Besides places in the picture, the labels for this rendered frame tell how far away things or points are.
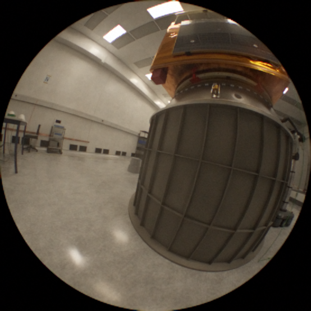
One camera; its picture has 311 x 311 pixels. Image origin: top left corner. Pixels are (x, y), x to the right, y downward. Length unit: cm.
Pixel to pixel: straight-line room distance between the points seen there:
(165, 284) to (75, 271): 55
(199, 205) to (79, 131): 466
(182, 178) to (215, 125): 40
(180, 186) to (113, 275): 76
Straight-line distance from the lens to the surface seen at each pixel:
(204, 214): 71
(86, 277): 82
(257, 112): 75
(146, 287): 81
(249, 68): 129
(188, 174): 67
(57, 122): 405
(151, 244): 98
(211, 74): 125
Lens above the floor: 77
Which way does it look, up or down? 2 degrees down
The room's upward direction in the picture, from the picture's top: 13 degrees clockwise
